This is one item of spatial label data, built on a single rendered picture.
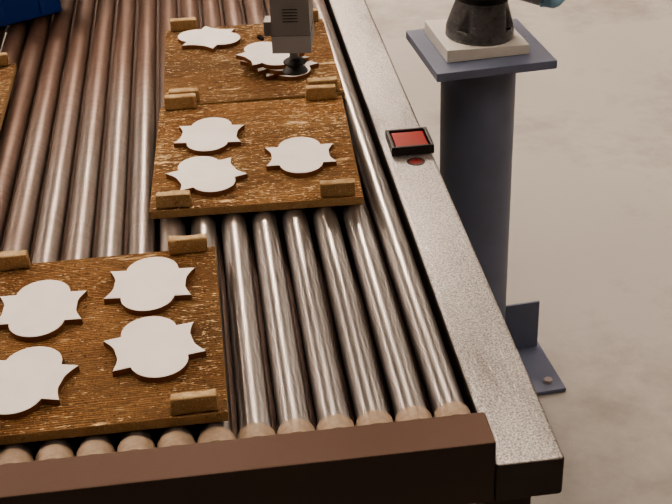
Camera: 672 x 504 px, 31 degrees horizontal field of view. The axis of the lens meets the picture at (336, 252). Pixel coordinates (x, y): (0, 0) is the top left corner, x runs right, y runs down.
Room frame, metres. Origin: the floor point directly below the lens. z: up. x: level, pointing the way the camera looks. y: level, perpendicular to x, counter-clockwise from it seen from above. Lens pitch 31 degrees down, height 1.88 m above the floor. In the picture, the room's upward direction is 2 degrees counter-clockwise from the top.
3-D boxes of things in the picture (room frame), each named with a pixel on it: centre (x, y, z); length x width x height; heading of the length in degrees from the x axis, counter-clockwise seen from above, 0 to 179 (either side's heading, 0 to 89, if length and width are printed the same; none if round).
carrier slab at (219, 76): (2.35, 0.16, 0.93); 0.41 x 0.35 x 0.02; 5
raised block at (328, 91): (2.13, 0.02, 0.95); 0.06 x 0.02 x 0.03; 93
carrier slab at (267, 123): (1.93, 0.14, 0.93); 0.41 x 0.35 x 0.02; 3
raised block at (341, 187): (1.74, -0.01, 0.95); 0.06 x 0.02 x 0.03; 93
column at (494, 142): (2.54, -0.34, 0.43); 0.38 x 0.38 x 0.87; 10
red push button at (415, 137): (1.96, -0.14, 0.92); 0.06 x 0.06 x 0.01; 6
